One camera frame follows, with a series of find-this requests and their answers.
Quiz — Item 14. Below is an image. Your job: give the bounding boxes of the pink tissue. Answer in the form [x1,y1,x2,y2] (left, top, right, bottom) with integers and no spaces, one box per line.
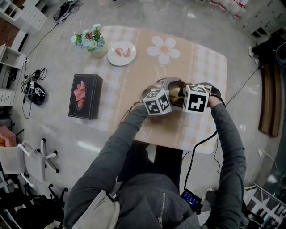
[76,81,87,110]

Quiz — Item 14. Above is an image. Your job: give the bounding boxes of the small white desk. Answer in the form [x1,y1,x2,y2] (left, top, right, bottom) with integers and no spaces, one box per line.
[0,43,27,107]

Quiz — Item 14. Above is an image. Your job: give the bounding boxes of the beige cleaning cloth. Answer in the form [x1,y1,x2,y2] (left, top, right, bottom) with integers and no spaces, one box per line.
[171,84,185,102]

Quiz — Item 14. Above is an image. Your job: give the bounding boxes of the brown wooden bench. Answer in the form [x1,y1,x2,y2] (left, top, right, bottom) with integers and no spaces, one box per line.
[258,64,282,137]

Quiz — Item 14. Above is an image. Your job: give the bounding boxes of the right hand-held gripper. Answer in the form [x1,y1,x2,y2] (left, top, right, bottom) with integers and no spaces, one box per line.
[182,82,222,114]

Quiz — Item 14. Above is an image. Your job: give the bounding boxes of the black shell seat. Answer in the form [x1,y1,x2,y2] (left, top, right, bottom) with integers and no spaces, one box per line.
[275,41,286,61]

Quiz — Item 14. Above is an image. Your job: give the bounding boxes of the black tissue box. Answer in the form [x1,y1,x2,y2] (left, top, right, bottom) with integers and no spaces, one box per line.
[68,73,104,120]

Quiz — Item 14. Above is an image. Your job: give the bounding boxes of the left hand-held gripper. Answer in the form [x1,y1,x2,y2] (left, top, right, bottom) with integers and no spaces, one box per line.
[143,76,182,116]

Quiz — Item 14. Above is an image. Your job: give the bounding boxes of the round black device with cables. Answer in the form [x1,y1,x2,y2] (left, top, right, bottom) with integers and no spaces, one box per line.
[21,68,47,106]

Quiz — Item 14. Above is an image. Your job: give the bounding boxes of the white desk with drawers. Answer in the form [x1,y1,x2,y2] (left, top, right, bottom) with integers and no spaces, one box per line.
[0,0,49,31]

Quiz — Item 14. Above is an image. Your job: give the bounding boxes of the long black and white device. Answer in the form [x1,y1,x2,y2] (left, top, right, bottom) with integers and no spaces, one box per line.
[53,0,84,25]

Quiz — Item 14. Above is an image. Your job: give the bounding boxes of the white wire rack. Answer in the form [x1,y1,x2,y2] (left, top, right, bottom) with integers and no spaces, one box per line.
[243,183,286,229]

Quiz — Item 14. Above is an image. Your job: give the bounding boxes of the black office chair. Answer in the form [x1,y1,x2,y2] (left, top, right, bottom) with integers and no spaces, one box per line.
[0,183,69,229]

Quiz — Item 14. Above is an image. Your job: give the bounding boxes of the long black floor cable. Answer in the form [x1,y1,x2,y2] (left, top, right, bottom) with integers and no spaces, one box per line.
[224,64,261,107]

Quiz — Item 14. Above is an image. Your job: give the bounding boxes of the person's grey jacket torso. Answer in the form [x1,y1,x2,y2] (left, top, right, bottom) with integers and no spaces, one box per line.
[63,172,244,229]

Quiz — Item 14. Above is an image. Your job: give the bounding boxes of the white plate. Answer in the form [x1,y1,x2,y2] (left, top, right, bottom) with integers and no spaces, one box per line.
[106,40,137,67]

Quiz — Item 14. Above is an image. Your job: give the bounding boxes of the black controller with blue screen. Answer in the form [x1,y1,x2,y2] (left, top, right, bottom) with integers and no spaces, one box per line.
[180,188,203,213]

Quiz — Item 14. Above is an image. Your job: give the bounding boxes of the white office chair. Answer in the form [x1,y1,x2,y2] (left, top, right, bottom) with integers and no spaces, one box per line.
[0,138,60,188]

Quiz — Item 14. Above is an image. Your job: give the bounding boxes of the flower bouquet in cream pot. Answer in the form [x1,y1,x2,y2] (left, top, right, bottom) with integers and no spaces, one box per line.
[71,23,109,59]

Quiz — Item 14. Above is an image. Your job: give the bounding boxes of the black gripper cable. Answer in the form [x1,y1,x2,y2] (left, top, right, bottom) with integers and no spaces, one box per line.
[184,131,219,191]

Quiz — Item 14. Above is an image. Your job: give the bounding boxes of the pink cloth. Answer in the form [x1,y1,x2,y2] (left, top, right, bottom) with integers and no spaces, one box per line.
[0,125,17,148]

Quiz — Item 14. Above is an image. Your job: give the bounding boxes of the person's right forearm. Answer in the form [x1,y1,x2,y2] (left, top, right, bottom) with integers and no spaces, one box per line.
[209,95,246,170]

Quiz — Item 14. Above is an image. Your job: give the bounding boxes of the grey locker cabinet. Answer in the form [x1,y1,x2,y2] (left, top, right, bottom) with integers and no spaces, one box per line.
[236,0,286,43]

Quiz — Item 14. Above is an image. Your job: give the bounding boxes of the table with checked tablecloth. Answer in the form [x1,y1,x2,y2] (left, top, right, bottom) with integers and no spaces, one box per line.
[84,25,228,155]

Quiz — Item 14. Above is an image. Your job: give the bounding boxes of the row of water jugs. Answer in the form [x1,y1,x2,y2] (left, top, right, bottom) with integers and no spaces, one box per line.
[209,0,248,20]

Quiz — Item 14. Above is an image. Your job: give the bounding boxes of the person's left forearm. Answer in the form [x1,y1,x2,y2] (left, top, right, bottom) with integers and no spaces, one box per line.
[107,104,150,161]

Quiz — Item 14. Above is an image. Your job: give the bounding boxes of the person's black trouser legs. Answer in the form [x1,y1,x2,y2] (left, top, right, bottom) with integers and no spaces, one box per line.
[118,140,184,195]

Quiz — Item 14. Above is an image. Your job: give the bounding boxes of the brown bowl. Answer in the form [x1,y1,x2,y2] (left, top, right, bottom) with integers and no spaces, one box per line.
[166,80,187,107]

